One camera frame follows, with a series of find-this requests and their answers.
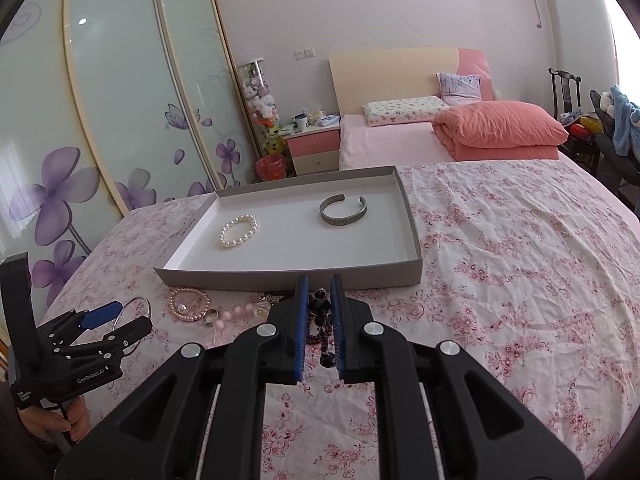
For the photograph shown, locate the pink floral bed sheet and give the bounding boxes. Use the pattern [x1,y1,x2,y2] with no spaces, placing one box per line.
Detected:
[30,160,640,480]

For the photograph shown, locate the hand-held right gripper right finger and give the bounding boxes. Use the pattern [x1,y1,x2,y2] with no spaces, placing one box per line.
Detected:
[330,273,586,480]

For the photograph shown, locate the white pearl necklace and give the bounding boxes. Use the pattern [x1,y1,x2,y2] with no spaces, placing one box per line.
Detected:
[169,287,211,319]

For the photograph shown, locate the purple patterned pillow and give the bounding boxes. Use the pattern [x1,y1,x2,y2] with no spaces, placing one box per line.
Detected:
[436,72,483,106]

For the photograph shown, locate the yellow plush toy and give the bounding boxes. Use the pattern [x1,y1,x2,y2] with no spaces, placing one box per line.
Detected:
[262,122,286,156]

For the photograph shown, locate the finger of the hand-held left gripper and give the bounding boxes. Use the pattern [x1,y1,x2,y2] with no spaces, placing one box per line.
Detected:
[65,315,154,361]
[35,300,124,349]

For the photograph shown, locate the grey cardboard tray box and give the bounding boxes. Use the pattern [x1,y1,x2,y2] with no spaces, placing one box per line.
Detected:
[153,165,424,292]

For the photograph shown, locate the dark wooden chair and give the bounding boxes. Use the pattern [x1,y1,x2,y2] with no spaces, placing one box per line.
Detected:
[547,67,601,171]

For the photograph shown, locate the red and yellow toy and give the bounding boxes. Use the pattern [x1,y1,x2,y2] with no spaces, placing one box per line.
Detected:
[570,115,601,138]

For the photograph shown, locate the red trash bin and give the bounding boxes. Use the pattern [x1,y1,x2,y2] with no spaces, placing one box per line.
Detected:
[255,155,287,182]

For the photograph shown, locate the pink and cream nightstand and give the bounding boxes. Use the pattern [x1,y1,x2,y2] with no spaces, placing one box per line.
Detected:
[280,127,342,177]

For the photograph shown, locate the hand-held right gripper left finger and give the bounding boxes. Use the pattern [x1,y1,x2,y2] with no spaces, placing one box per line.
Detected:
[54,275,310,480]

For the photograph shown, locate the pink sheeted mattress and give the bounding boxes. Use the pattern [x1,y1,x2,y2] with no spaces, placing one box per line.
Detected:
[338,112,576,171]

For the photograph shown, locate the white pearl bracelet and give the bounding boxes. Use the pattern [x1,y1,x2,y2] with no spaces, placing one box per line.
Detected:
[217,214,259,248]

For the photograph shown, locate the folded salmon quilt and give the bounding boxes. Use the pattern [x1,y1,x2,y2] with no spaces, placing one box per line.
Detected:
[432,100,570,162]

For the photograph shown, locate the clear tube of plush toys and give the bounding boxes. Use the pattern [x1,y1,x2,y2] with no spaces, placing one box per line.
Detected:
[235,59,281,156]

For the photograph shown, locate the cream and pink headboard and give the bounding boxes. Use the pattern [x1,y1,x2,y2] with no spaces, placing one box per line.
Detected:
[328,47,493,117]

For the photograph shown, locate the thin silver bangle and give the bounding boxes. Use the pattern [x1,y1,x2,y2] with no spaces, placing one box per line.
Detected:
[111,297,152,331]

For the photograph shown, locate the silver cuff bangle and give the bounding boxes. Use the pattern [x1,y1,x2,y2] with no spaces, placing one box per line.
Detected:
[320,194,371,227]

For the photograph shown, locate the floral sliding door wardrobe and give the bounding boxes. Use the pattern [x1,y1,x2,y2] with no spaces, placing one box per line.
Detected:
[0,0,251,311]

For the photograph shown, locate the person's left hand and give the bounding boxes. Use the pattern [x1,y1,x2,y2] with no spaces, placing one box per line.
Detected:
[16,394,91,445]

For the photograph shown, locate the dark office chair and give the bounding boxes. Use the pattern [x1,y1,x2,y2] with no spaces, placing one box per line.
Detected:
[590,90,640,186]

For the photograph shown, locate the blue plush garment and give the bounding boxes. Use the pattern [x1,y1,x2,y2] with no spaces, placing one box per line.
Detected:
[607,85,640,156]

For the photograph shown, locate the white patterned pillow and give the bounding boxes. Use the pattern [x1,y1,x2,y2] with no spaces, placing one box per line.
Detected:
[363,95,450,127]

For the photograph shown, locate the pink bead bracelet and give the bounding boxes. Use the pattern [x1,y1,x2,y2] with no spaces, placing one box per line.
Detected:
[212,304,268,333]

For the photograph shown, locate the black bead bracelet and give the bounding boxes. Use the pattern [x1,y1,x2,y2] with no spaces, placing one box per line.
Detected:
[306,287,338,368]

